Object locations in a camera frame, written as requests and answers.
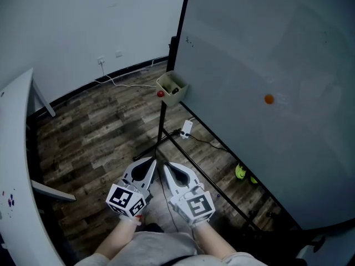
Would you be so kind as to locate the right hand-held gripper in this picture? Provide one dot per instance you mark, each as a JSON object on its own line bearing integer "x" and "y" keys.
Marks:
{"x": 198, "y": 205}

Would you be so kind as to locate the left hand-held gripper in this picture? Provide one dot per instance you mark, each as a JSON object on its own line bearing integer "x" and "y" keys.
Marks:
{"x": 122, "y": 198}

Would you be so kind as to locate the black whiteboard marker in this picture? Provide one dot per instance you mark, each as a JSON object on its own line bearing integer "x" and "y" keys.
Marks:
{"x": 175, "y": 90}
{"x": 166, "y": 88}

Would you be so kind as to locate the person's right forearm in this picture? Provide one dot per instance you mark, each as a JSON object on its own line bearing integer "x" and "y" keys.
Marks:
{"x": 213, "y": 240}

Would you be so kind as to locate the person's left forearm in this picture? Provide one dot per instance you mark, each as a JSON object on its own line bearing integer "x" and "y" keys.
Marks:
{"x": 119, "y": 238}

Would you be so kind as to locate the black whiteboard stand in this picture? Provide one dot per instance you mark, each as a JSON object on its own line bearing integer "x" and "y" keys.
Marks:
{"x": 161, "y": 120}

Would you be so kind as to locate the large whiteboard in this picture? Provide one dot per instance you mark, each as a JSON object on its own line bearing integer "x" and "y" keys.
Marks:
{"x": 263, "y": 65}

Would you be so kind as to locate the person's left hand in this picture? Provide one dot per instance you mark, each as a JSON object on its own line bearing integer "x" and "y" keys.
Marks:
{"x": 133, "y": 220}

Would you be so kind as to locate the white power strip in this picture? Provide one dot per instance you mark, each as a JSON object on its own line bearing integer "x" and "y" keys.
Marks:
{"x": 186, "y": 129}

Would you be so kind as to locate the neon green shoe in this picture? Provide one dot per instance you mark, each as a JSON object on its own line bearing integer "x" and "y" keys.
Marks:
{"x": 253, "y": 180}
{"x": 240, "y": 172}

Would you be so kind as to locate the person's grey sweatshirt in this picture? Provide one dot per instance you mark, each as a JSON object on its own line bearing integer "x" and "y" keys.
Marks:
{"x": 155, "y": 248}

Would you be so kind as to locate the beige pen holder box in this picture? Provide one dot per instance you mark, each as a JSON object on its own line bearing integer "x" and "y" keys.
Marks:
{"x": 177, "y": 98}

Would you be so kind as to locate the red round magnet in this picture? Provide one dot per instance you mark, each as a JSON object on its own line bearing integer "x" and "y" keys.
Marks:
{"x": 160, "y": 94}

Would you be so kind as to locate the orange round magnet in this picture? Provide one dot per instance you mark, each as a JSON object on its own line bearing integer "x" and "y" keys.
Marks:
{"x": 269, "y": 99}

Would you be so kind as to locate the white desk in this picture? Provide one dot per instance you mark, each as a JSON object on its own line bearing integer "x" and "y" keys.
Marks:
{"x": 14, "y": 148}

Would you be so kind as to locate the white wall socket with plug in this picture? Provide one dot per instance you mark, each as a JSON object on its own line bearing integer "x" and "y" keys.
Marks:
{"x": 101, "y": 60}

